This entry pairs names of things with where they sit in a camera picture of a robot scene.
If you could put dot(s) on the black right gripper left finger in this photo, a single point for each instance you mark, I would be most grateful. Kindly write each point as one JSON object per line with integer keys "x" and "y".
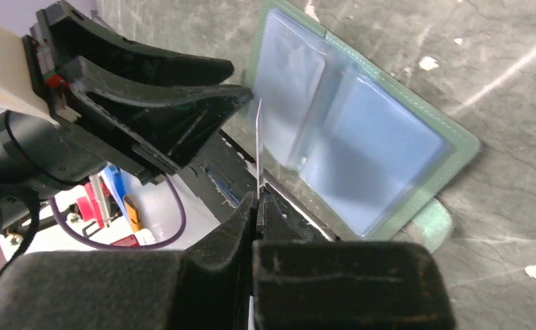
{"x": 206, "y": 286}

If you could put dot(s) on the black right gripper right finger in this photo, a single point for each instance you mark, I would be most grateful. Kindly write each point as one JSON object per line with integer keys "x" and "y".
{"x": 301, "y": 284}

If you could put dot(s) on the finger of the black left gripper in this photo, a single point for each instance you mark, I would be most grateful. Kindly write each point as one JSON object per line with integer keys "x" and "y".
{"x": 159, "y": 127}
{"x": 69, "y": 35}

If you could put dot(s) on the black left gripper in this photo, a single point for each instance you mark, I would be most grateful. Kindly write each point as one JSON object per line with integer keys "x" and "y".
{"x": 44, "y": 157}

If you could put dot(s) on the green leather card holder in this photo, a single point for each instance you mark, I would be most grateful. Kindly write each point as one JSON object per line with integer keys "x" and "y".
{"x": 371, "y": 150}

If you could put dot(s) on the white VIP card in holder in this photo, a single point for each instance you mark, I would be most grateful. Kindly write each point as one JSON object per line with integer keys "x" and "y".
{"x": 290, "y": 65}

